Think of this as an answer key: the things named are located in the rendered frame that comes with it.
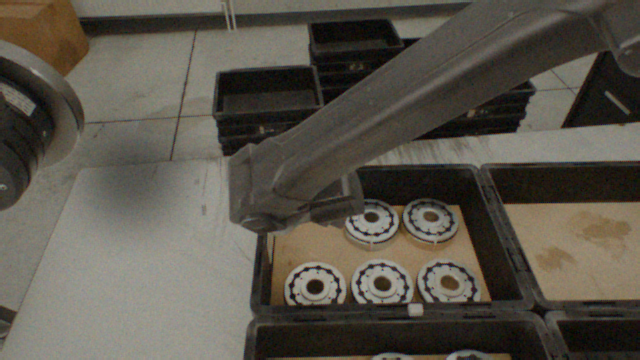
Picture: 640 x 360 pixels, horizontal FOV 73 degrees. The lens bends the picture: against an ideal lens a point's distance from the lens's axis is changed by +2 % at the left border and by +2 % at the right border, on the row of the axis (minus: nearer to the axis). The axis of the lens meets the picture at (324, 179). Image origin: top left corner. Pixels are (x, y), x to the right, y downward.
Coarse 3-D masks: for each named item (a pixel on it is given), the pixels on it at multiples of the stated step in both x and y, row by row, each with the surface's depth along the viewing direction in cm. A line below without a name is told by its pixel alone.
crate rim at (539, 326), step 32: (256, 320) 57; (288, 320) 57; (320, 320) 59; (352, 320) 57; (384, 320) 57; (416, 320) 57; (448, 320) 57; (480, 320) 57; (512, 320) 57; (544, 352) 55
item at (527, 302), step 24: (360, 168) 79; (384, 168) 79; (408, 168) 79; (432, 168) 79; (456, 168) 79; (480, 192) 74; (264, 240) 67; (504, 240) 67; (528, 288) 61; (264, 312) 58; (288, 312) 58; (312, 312) 58; (336, 312) 58; (360, 312) 58; (384, 312) 58
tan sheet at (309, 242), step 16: (400, 208) 85; (304, 224) 82; (400, 224) 82; (464, 224) 82; (288, 240) 79; (304, 240) 79; (320, 240) 79; (336, 240) 79; (400, 240) 79; (464, 240) 79; (288, 256) 77; (304, 256) 77; (320, 256) 77; (336, 256) 77; (352, 256) 77; (368, 256) 77; (384, 256) 77; (400, 256) 77; (416, 256) 77; (432, 256) 77; (448, 256) 77; (464, 256) 77; (288, 272) 74; (352, 272) 74; (416, 272) 74; (480, 272) 74; (272, 288) 72; (384, 288) 72; (448, 288) 72; (272, 304) 70
